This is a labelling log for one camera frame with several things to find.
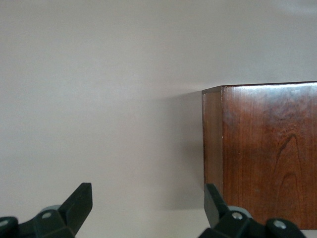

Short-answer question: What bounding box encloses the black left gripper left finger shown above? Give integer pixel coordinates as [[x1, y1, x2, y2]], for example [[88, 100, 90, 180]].
[[0, 182, 93, 238]]

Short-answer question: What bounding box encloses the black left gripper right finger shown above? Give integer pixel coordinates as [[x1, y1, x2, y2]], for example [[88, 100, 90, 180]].
[[198, 183, 308, 238]]

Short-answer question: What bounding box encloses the dark brown wooden cabinet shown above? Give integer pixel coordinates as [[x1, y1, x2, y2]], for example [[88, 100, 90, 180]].
[[201, 81, 317, 230]]

